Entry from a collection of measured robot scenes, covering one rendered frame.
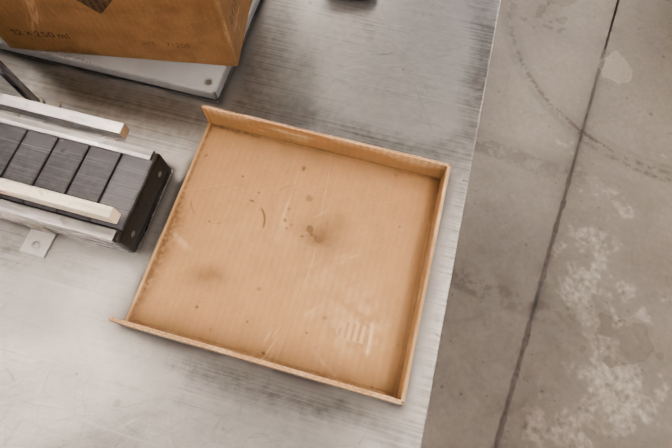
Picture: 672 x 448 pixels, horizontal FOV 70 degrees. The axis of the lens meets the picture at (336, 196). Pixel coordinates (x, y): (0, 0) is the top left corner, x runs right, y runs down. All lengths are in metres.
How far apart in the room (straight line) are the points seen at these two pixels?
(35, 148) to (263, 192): 0.26
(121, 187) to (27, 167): 0.11
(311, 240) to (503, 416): 0.98
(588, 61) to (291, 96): 1.44
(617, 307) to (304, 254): 1.18
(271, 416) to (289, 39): 0.47
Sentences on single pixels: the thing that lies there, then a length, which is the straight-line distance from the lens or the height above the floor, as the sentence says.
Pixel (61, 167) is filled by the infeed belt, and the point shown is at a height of 0.88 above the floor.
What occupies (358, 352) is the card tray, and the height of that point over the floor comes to 0.83.
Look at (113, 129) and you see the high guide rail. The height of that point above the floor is 0.96.
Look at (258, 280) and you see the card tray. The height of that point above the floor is 0.83.
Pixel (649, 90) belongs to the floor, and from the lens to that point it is 1.97.
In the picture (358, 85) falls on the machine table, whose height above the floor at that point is 0.83.
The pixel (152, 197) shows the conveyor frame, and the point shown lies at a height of 0.85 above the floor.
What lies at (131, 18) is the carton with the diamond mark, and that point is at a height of 0.93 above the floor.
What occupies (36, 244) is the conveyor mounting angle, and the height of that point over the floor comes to 0.83.
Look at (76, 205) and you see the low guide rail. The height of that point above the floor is 0.92.
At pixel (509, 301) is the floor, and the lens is 1.47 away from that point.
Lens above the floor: 1.36
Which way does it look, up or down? 68 degrees down
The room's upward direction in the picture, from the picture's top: 1 degrees clockwise
